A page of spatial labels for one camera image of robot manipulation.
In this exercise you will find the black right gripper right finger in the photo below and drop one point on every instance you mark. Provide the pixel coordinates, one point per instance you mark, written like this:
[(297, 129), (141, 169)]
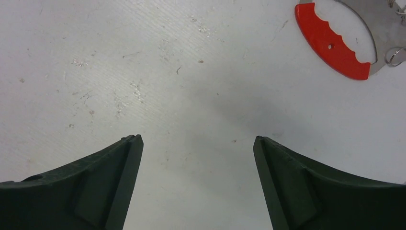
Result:
[(304, 194)]

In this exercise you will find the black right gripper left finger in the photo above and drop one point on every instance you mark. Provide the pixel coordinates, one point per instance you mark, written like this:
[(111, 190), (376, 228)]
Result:
[(92, 193)]

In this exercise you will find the red and steel key holder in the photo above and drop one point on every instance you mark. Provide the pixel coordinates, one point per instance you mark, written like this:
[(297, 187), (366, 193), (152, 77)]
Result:
[(386, 24)]

